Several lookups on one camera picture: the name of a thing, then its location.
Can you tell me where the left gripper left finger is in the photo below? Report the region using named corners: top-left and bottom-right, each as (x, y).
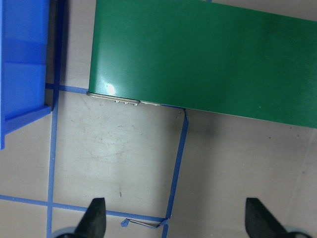
top-left (74, 198), bottom-right (106, 238)

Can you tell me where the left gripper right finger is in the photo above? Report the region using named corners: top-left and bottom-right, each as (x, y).
top-left (245, 198), bottom-right (290, 238)

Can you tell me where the brown paper table cover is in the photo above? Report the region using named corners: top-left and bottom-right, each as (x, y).
top-left (0, 0), bottom-right (317, 238)

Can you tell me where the green conveyor belt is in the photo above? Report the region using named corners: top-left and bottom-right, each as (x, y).
top-left (89, 0), bottom-right (317, 128)

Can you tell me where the left blue storage bin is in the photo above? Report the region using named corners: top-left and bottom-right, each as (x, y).
top-left (0, 0), bottom-right (51, 149)

